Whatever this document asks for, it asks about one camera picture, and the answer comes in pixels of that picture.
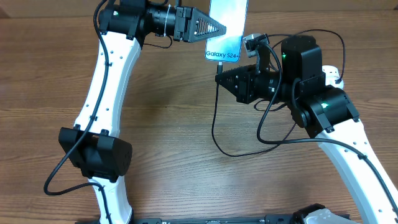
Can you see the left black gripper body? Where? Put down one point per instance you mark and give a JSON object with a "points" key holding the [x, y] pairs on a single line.
{"points": [[178, 25]]}

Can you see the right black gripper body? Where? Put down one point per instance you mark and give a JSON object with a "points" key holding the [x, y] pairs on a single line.
{"points": [[266, 86]]}

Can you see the Galaxy S24 smartphone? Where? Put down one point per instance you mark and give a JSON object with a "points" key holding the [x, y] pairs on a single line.
{"points": [[232, 15]]}

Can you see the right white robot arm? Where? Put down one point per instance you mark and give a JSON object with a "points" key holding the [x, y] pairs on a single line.
{"points": [[315, 96]]}

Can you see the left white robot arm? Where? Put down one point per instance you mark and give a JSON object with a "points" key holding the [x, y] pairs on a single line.
{"points": [[93, 144]]}

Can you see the white charger plug adapter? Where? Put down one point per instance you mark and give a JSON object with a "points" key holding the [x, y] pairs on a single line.
{"points": [[339, 83]]}

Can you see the white power strip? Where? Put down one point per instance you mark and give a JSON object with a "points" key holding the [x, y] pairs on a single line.
{"points": [[331, 74]]}

